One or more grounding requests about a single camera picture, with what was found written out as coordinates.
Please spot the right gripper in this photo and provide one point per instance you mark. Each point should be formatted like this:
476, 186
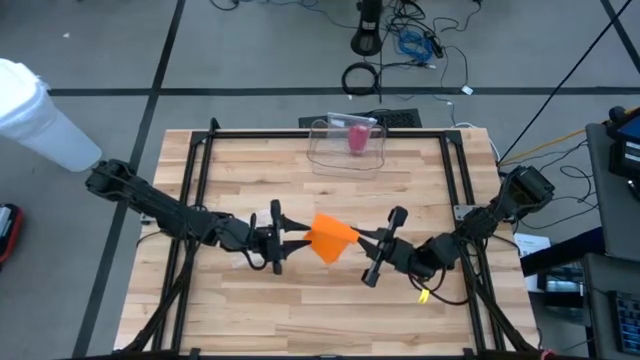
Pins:
400, 252

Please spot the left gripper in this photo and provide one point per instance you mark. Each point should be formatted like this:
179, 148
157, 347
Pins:
260, 237

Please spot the orange elastic bandage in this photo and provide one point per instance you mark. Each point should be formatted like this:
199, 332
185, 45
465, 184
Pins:
330, 240

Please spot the pink elastic bandage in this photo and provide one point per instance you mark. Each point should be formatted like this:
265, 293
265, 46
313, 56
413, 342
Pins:
358, 139

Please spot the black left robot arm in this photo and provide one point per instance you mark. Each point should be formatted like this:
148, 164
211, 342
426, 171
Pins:
150, 200

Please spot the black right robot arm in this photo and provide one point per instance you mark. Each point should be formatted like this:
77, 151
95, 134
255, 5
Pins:
500, 205

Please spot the clear plastic bin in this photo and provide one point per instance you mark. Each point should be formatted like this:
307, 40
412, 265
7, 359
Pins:
325, 160

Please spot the black keyboard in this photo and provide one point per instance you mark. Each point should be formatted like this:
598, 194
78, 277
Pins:
400, 119

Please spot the white paper sheet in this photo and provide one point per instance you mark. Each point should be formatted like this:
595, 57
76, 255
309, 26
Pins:
532, 245

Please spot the black floor stand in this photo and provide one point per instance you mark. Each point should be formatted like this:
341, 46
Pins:
366, 40

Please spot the black power strip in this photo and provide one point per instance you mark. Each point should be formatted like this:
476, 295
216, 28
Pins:
435, 47

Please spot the grey desk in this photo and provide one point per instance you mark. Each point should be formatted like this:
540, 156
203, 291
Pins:
610, 210

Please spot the black monitor device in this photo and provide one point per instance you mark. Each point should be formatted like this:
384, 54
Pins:
625, 150

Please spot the black keypad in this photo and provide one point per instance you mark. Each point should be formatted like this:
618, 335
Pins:
630, 320

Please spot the white trash bin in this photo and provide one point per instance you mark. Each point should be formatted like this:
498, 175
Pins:
40, 125

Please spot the red and black case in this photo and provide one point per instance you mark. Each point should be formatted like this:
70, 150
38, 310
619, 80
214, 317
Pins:
12, 235

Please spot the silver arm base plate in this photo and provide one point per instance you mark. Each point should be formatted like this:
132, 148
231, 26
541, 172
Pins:
462, 211

